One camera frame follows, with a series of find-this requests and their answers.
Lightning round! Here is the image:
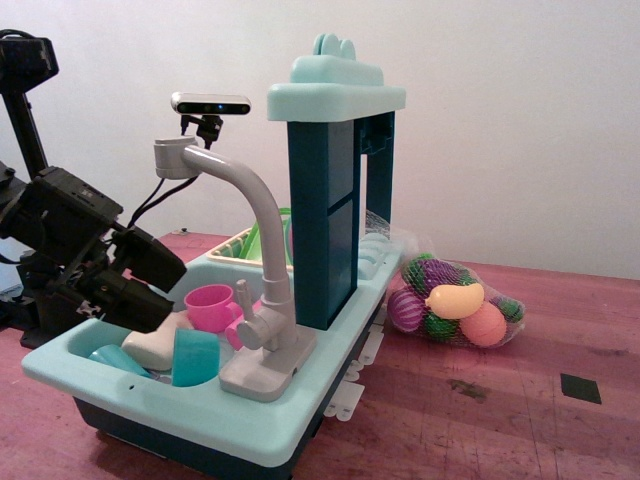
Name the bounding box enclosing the silver depth camera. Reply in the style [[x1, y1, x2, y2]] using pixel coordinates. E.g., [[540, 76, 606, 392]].
[[170, 92, 252, 149]]

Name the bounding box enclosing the orange toy fruit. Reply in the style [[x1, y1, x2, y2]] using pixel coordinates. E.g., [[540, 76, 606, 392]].
[[459, 302, 507, 347]]

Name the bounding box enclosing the teal toy sink unit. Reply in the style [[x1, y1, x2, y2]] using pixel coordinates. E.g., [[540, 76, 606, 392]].
[[22, 34, 406, 479]]

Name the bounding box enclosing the green toy plate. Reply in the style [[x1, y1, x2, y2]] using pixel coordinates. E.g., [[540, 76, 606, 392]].
[[239, 207, 293, 266]]

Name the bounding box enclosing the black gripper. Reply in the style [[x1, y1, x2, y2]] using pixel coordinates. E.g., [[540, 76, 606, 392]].
[[1, 167, 187, 333]]

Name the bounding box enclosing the purple striped toy vegetable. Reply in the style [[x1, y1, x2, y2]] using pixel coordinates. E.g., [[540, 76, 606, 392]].
[[387, 288, 426, 333]]

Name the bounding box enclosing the black camera cable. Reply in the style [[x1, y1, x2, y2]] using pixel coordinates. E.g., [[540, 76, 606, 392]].
[[126, 175, 200, 236]]

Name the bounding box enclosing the grey toy faucet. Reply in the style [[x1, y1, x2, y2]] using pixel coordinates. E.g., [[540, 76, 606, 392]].
[[154, 137, 316, 402]]

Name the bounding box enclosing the pink toy cup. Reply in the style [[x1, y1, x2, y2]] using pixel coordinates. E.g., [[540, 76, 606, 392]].
[[224, 302, 244, 351], [184, 284, 242, 333]]

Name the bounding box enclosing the black tape patch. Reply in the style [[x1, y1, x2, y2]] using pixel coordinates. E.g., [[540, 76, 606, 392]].
[[560, 373, 602, 404]]

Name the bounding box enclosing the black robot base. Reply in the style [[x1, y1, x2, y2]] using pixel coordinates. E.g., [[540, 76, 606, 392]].
[[0, 249, 101, 350]]

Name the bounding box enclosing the mesh bag of toy food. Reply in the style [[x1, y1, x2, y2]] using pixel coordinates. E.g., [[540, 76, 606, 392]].
[[363, 209, 526, 352]]

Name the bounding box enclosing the teal toy cup upright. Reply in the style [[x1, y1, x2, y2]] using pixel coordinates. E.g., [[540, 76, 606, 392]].
[[171, 329, 220, 387]]

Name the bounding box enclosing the yellow toy mango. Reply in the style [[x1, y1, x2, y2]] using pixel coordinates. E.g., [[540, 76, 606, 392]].
[[425, 283, 485, 320]]

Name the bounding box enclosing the grey faucet lever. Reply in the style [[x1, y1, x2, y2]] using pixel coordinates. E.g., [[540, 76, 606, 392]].
[[235, 279, 255, 322]]

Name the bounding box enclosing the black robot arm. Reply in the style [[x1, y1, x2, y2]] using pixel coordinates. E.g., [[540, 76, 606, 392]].
[[1, 29, 186, 333]]

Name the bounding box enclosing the teal toy cup lying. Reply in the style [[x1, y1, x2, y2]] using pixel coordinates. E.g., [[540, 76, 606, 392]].
[[88, 344, 151, 378]]

